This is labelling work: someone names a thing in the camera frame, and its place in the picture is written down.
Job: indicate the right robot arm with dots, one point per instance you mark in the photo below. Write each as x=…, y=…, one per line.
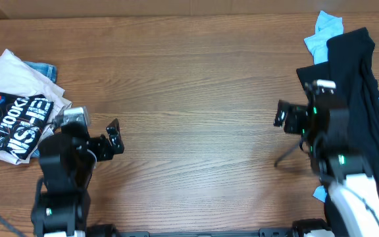
x=342, y=168

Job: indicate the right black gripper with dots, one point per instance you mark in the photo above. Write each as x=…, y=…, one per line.
x=294, y=112

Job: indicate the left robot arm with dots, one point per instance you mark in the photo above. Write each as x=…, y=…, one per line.
x=67, y=160

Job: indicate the folded white garment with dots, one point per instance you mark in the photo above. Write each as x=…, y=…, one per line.
x=12, y=74

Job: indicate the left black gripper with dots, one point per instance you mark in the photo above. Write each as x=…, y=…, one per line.
x=106, y=152

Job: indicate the black printed folded t-shirt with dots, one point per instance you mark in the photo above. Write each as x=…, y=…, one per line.
x=22, y=120

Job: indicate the light blue t-shirt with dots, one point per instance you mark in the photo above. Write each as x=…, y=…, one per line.
x=327, y=27

